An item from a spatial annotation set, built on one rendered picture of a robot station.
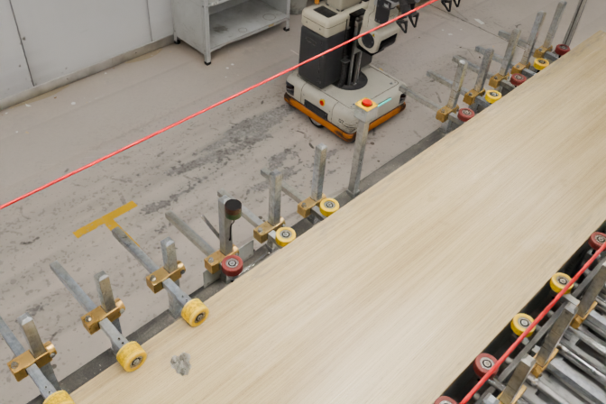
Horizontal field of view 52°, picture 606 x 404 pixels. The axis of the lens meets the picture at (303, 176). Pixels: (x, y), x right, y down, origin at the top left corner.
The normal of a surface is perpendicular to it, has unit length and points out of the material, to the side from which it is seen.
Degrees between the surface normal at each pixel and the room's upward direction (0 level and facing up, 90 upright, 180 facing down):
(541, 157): 0
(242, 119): 0
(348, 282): 0
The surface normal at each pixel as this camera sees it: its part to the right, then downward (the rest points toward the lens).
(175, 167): 0.06, -0.74
